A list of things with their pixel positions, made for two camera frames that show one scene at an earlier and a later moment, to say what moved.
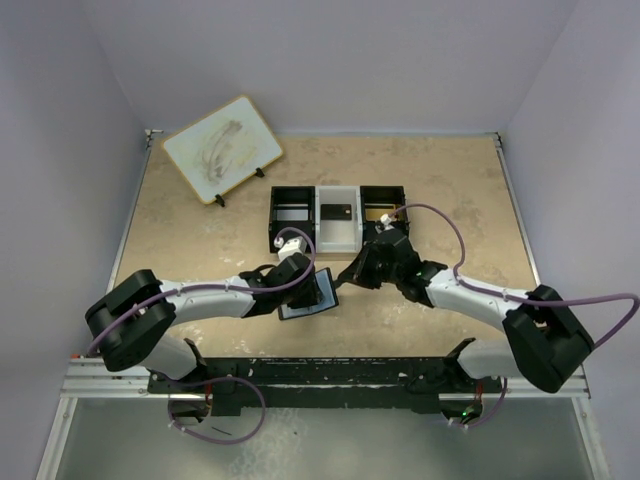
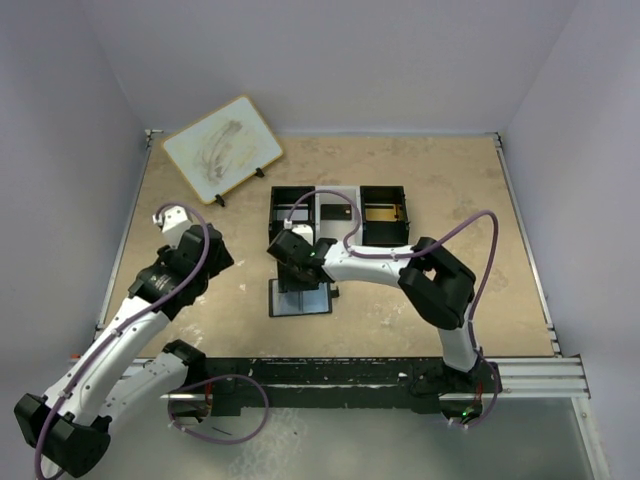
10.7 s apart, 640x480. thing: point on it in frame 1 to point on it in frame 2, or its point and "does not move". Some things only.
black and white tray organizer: [337, 218] does not move
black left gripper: [310, 292] to [211, 248]
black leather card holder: [328, 296] does not move
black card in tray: [336, 212] does not move
